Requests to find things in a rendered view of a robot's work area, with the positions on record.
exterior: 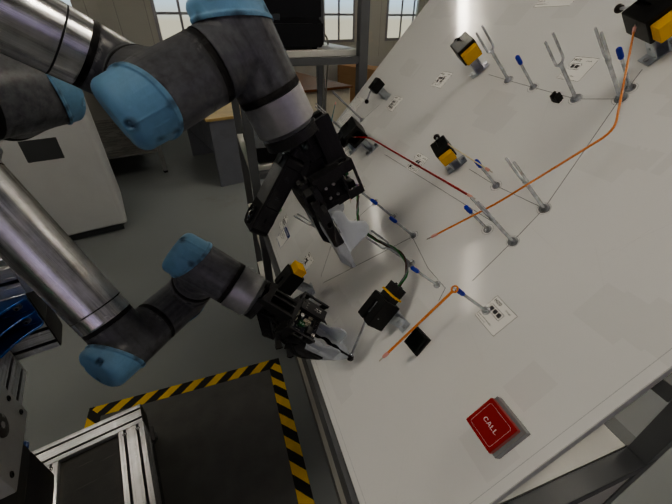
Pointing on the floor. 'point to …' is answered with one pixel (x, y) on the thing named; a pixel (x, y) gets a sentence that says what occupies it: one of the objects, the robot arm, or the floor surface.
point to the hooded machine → (69, 177)
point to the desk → (219, 144)
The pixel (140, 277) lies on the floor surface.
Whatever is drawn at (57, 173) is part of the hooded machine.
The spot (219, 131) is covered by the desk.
